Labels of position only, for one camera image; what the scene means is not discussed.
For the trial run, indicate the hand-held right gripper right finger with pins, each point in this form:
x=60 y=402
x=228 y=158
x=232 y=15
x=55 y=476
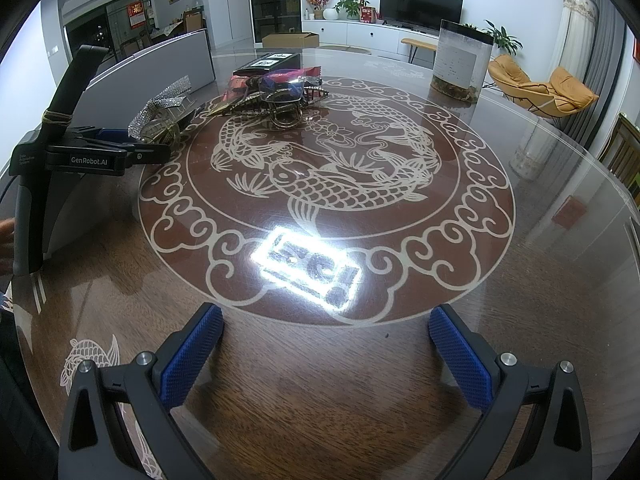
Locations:
x=462 y=360

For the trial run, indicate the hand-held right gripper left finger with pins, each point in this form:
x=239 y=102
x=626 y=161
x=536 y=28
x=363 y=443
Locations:
x=192 y=355

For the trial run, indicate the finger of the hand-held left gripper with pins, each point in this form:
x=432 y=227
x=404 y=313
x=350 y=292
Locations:
x=150 y=155
x=115 y=135

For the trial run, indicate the silver rhinestone bow hair clip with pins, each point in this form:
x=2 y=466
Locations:
x=160 y=100

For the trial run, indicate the large white cardboard box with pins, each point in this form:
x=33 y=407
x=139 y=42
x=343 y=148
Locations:
x=165 y=60

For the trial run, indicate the brown patterned desktop table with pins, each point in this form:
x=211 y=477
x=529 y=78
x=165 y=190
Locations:
x=400 y=270

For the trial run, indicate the person's left hand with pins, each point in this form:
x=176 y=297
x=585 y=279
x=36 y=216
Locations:
x=5 y=242

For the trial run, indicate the red snack packet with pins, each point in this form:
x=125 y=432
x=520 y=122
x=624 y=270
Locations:
x=240 y=87

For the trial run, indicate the black box with white labels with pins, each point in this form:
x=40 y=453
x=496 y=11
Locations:
x=250 y=66

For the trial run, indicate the wooden dining chair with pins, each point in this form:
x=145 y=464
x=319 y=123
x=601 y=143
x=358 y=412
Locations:
x=194 y=21

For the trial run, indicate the purple plastic packet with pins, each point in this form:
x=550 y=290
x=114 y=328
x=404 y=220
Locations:
x=280 y=80

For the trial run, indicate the brown cardboard box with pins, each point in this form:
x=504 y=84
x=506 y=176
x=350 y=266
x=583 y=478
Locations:
x=290 y=41

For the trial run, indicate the dark glass display cabinet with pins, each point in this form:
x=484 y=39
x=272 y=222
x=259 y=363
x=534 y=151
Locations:
x=275 y=0

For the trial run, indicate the orange flowers in vase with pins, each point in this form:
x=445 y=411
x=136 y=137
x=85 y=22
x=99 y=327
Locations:
x=317 y=2

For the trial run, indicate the round white vase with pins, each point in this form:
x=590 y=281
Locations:
x=331 y=14

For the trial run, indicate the white television cabinet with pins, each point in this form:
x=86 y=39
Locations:
x=350 y=32

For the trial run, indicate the green potted plant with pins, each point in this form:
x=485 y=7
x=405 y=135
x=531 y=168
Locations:
x=350 y=5

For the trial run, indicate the red gift box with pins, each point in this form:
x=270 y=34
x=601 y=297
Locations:
x=368 y=15

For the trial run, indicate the wooden bench with metal legs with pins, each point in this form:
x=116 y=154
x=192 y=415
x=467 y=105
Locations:
x=417 y=43

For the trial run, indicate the cylindrical glass tank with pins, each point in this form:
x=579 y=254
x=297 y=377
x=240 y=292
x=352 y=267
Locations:
x=460 y=60

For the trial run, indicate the black television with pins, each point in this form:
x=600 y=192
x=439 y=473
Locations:
x=420 y=5

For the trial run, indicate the large leafy potted plant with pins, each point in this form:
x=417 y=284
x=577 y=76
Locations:
x=505 y=40

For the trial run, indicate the grey curtain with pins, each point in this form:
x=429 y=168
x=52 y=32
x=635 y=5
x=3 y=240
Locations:
x=615 y=70

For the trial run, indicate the cloth covered air conditioner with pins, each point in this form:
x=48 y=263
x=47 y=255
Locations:
x=575 y=30

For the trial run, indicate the red wall calendar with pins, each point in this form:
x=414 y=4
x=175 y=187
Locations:
x=136 y=14

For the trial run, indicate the red wall hanging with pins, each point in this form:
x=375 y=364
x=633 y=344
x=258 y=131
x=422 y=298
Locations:
x=636 y=50

